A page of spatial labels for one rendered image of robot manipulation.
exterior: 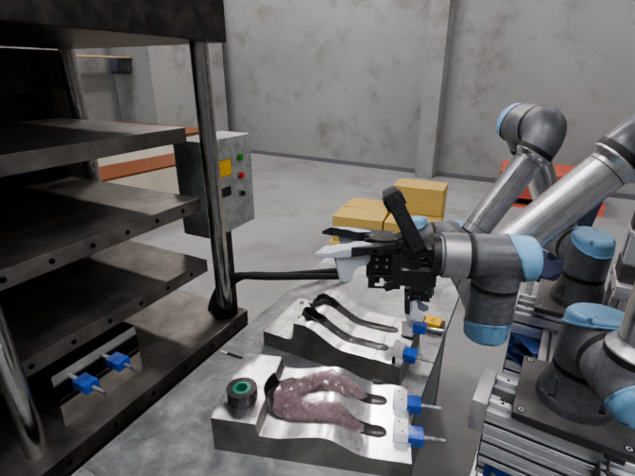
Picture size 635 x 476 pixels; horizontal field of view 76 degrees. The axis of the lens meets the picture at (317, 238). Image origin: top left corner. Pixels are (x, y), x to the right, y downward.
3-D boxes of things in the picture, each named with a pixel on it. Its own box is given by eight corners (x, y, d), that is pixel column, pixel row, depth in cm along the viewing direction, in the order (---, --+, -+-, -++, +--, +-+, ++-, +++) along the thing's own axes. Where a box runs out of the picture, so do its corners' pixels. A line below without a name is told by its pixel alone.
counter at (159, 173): (221, 205, 565) (216, 155, 539) (77, 255, 410) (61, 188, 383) (190, 198, 598) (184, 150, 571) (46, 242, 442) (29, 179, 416)
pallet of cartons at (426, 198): (455, 244, 436) (464, 184, 411) (429, 278, 366) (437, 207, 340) (357, 224, 496) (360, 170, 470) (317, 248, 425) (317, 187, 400)
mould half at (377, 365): (419, 344, 147) (422, 313, 142) (398, 390, 125) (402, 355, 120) (299, 310, 168) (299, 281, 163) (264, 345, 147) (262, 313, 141)
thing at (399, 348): (435, 365, 127) (437, 350, 125) (432, 374, 123) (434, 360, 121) (395, 352, 133) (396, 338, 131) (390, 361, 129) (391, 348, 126)
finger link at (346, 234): (321, 256, 76) (361, 266, 70) (322, 225, 75) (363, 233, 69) (332, 252, 79) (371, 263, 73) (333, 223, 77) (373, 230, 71)
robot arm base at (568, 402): (611, 390, 93) (624, 355, 89) (615, 436, 81) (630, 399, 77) (538, 366, 100) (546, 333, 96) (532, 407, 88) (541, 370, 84)
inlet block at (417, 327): (444, 335, 135) (444, 320, 133) (441, 342, 130) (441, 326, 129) (405, 330, 141) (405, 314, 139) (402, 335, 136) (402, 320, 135)
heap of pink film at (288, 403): (368, 388, 118) (368, 367, 115) (364, 439, 102) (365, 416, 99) (282, 378, 122) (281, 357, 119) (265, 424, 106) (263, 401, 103)
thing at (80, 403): (143, 368, 137) (134, 325, 130) (66, 426, 115) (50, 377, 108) (53, 329, 158) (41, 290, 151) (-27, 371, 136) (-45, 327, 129)
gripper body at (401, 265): (363, 288, 65) (439, 292, 64) (365, 236, 63) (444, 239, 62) (363, 272, 73) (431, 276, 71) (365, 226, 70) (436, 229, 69)
